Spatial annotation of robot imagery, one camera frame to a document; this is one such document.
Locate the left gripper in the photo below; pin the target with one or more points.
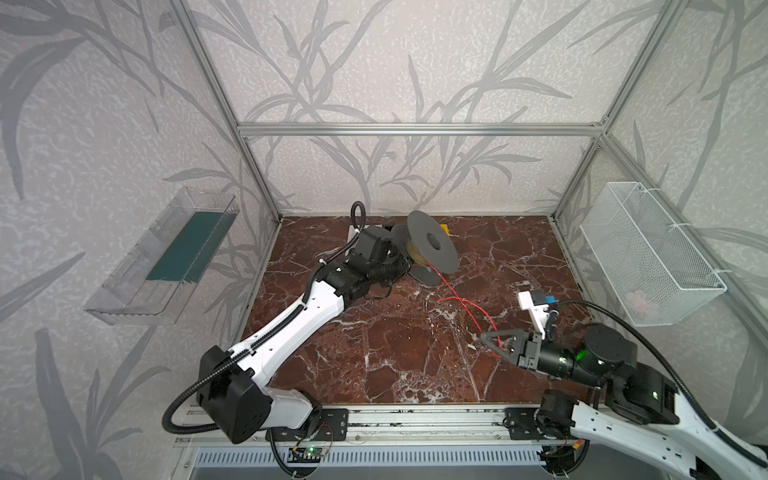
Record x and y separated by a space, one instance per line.
398 260

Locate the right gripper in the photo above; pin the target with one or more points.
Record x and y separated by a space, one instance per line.
531 350

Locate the grey perforated spool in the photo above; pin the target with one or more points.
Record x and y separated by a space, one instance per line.
427 247

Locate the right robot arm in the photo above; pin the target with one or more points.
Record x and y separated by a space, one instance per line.
640 405

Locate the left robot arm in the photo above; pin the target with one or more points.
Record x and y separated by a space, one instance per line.
233 393

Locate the white plastic bin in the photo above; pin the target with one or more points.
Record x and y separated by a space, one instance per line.
353 233

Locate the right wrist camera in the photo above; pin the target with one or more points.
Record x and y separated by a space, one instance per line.
543 310

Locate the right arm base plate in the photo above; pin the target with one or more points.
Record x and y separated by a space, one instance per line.
528 423

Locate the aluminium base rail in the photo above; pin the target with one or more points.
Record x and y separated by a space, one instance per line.
428 425

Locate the white wire basket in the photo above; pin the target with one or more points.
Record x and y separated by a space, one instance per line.
657 273

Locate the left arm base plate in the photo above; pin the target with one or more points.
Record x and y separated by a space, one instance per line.
326 424

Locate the clear wall tray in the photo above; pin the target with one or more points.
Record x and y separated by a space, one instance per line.
152 285

